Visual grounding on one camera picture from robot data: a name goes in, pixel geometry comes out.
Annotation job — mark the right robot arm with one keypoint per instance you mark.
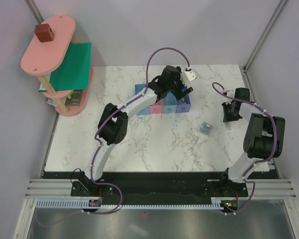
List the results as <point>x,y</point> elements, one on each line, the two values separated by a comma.
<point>263,139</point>

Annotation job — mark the green folder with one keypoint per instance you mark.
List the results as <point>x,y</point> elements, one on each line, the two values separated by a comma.
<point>74,71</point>

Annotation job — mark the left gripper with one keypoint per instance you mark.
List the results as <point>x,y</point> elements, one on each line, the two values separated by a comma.
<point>179,94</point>

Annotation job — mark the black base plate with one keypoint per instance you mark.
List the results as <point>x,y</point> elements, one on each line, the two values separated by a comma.
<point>109,177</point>

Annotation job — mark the white cable duct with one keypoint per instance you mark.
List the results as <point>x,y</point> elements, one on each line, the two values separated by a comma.
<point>89,204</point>

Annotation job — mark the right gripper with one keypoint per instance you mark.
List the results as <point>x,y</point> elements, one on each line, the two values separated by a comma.
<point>227,118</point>

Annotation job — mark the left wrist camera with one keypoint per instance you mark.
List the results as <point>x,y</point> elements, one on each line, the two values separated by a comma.
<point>188,76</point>

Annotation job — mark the purple plastic bin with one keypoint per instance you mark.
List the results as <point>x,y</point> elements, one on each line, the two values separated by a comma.
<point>184,108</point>

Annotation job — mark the brown wooden block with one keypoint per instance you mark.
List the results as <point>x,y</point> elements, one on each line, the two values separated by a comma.
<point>44,32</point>

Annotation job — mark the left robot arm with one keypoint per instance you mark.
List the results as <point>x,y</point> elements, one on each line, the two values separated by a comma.
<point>113,124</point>

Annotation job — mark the pink wooden shelf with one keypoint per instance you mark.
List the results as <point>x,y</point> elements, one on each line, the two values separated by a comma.
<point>42,58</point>

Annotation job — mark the pink plastic bin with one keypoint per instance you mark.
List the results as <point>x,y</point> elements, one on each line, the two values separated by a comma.
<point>156,108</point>

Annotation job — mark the black Canon setup booklet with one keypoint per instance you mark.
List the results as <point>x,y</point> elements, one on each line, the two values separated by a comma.
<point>75,99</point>

